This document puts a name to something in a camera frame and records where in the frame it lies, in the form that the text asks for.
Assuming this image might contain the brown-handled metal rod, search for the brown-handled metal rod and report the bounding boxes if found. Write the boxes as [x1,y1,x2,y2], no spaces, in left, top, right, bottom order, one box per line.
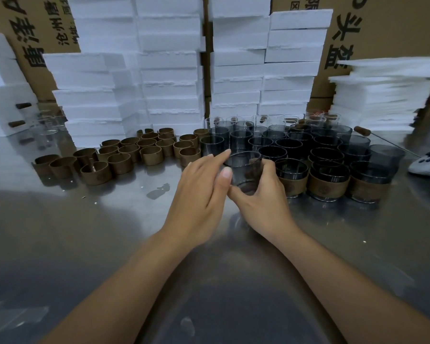
[354,126,420,158]

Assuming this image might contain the stack of white foam blocks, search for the stack of white foam blocks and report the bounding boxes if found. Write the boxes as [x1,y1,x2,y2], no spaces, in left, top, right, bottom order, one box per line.
[0,31,38,138]

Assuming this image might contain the person's right forearm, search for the person's right forearm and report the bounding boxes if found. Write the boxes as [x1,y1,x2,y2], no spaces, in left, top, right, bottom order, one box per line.
[276,229,430,344]

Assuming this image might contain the person's left forearm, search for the person's left forearm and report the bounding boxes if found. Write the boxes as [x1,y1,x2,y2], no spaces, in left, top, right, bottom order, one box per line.
[39,229,201,344]

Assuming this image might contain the cluster of transparent plastic cups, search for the cluster of transparent plastic cups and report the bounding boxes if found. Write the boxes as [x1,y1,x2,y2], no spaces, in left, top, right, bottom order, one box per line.
[200,111,406,176]

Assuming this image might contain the smoky transparent plastic cup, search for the smoky transparent plastic cup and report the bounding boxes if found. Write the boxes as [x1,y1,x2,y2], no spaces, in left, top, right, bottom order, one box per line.
[258,145,288,162]
[308,147,344,165]
[275,158,309,199]
[347,161,392,204]
[224,150,264,196]
[307,161,351,202]

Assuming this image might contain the stack of thin foam sheets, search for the stack of thin foam sheets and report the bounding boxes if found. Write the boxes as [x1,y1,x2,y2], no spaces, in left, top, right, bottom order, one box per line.
[328,57,430,132]

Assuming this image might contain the person's left hand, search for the person's left hand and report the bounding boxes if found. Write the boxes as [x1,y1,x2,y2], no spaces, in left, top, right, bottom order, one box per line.
[161,149,234,247]

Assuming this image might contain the tall stack white foam blocks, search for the tall stack white foam blocks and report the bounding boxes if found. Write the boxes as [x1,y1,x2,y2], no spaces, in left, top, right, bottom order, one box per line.
[43,0,205,147]

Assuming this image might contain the stepped stack white foam blocks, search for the stepped stack white foam blocks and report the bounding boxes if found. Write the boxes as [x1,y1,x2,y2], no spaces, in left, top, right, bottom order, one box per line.
[208,0,334,118]

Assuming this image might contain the white game controller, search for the white game controller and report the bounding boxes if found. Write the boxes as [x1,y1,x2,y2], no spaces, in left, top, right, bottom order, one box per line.
[408,150,430,192]

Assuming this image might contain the large printed cardboard box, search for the large printed cardboard box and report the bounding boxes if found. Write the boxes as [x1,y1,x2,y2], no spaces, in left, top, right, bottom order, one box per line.
[270,0,430,99]

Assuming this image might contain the person's right hand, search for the person's right hand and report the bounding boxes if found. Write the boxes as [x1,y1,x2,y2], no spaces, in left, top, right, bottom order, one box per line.
[227,159,301,244]

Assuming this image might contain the group of brown sleeve rings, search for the group of brown sleeve rings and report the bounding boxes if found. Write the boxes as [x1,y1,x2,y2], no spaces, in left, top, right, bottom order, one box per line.
[34,128,210,186]

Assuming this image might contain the bunch of clear plastic cups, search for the bunch of clear plastic cups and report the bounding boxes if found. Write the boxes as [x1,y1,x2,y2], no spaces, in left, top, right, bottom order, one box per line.
[30,110,68,135]

